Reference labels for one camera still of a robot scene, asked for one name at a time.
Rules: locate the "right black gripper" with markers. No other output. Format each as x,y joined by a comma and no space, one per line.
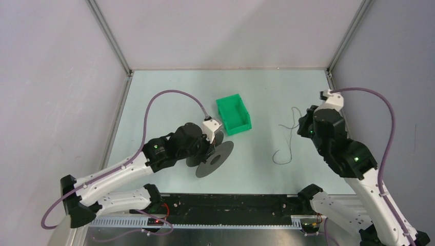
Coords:
303,120

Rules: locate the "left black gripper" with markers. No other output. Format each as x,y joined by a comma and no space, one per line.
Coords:
210,148

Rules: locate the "grey perforated cable spool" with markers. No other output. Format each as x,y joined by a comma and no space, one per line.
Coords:
209,161

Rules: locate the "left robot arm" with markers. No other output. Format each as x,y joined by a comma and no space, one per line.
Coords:
92,196

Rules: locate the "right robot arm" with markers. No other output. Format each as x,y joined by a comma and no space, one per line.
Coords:
353,162

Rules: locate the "green plastic bin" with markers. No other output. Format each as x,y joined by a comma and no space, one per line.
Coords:
234,115

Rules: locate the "left controller board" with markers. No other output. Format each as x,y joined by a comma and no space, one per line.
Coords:
155,222

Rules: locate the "controller board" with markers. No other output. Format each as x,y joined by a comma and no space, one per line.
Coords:
155,222
310,229

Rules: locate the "right controller board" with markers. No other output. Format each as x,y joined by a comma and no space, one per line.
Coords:
310,229

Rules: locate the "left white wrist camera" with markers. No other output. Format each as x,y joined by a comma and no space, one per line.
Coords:
210,127

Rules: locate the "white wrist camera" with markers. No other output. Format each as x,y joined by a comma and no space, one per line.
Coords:
210,127
331,100

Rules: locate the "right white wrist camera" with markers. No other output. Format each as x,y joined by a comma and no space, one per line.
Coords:
331,100

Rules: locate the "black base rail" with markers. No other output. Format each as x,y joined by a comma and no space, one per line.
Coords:
230,209

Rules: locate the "aluminium frame right post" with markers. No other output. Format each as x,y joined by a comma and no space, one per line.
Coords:
361,12

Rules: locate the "aluminium frame post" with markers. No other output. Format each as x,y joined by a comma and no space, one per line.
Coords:
108,34
361,12

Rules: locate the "aluminium frame left post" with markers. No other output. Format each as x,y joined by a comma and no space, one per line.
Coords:
108,34

